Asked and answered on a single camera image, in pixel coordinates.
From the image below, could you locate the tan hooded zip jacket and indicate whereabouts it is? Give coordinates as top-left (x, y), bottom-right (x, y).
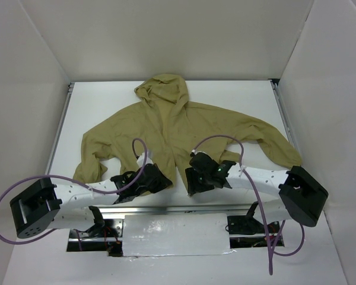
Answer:
top-left (74, 74), bottom-right (302, 183)

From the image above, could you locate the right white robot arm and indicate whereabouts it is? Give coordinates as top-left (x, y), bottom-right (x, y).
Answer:
top-left (185, 152), bottom-right (329, 232)

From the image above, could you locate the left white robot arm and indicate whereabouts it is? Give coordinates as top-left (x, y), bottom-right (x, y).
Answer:
top-left (9, 163), bottom-right (173, 239)

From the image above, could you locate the white foam front panel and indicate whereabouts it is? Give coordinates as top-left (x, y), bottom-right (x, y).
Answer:
top-left (122, 213), bottom-right (231, 257)

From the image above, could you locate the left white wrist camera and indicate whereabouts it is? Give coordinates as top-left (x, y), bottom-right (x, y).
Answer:
top-left (136, 152), bottom-right (153, 167)

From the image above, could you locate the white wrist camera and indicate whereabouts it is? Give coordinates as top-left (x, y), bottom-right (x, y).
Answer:
top-left (190, 150), bottom-right (208, 157)
top-left (136, 152), bottom-right (153, 167)

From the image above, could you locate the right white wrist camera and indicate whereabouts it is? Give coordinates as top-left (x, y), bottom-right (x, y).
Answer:
top-left (190, 150), bottom-right (208, 157)

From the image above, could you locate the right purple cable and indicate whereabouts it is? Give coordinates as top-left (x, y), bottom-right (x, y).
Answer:
top-left (192, 135), bottom-right (306, 276)

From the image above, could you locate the purple cable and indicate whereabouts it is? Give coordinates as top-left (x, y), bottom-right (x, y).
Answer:
top-left (0, 138), bottom-right (149, 252)
top-left (192, 135), bottom-right (306, 276)

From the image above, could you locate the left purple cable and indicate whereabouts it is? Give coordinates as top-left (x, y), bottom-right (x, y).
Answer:
top-left (0, 138), bottom-right (149, 252)

